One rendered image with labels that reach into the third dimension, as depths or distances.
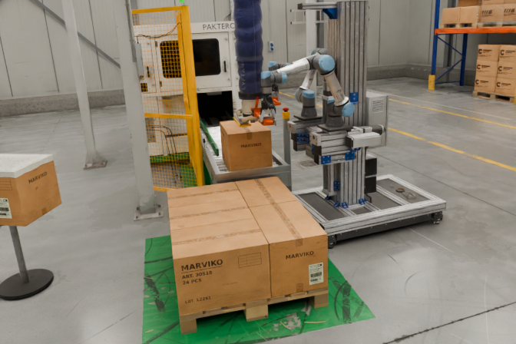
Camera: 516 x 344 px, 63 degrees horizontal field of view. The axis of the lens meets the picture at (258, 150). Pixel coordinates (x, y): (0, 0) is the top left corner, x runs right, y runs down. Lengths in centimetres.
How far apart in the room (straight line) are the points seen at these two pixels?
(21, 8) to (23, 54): 114
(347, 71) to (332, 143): 63
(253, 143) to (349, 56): 114
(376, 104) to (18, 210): 291
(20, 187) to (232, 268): 154
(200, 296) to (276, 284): 50
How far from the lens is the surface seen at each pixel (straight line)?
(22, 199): 332
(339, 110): 342
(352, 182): 400
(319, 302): 310
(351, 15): 373
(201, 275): 276
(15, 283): 396
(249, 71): 355
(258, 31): 354
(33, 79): 1258
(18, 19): 1256
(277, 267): 285
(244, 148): 388
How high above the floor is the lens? 185
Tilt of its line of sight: 16 degrees down
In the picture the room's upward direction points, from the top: 3 degrees counter-clockwise
